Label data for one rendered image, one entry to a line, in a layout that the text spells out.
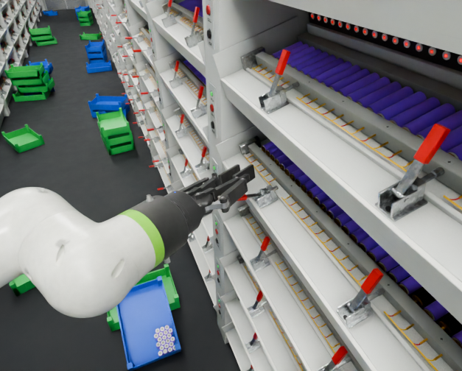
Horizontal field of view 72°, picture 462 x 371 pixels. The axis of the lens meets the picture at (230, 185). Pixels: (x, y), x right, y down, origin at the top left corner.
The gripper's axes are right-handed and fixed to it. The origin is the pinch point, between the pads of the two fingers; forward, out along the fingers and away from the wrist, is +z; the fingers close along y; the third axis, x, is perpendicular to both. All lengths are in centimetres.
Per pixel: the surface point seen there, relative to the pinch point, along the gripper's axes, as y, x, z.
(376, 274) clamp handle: 29.5, -6.5, -15.3
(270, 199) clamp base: 7.2, -4.4, -0.6
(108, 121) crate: -194, 2, 106
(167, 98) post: -65, 15, 49
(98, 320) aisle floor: -88, -70, -1
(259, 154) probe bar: 1.1, 2.1, 8.2
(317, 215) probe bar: 17.7, -5.4, -3.4
